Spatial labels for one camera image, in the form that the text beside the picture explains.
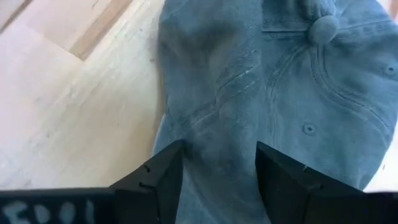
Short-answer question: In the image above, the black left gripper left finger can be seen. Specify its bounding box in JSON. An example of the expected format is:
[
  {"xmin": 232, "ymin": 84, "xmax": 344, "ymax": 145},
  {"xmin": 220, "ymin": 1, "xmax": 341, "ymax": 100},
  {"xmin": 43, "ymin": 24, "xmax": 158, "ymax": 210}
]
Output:
[{"xmin": 0, "ymin": 139, "xmax": 185, "ymax": 224}]

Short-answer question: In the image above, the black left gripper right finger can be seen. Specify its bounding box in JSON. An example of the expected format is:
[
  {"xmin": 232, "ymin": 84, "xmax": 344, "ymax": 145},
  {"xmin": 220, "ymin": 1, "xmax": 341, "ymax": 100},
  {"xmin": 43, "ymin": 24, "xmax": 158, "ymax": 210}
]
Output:
[{"xmin": 254, "ymin": 141, "xmax": 398, "ymax": 224}]

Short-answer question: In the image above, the navy blue baseball cap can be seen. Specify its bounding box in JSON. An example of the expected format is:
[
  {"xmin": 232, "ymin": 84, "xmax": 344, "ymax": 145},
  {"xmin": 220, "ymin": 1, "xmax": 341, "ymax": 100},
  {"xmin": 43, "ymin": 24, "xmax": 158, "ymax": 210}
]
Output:
[{"xmin": 151, "ymin": 0, "xmax": 398, "ymax": 224}]

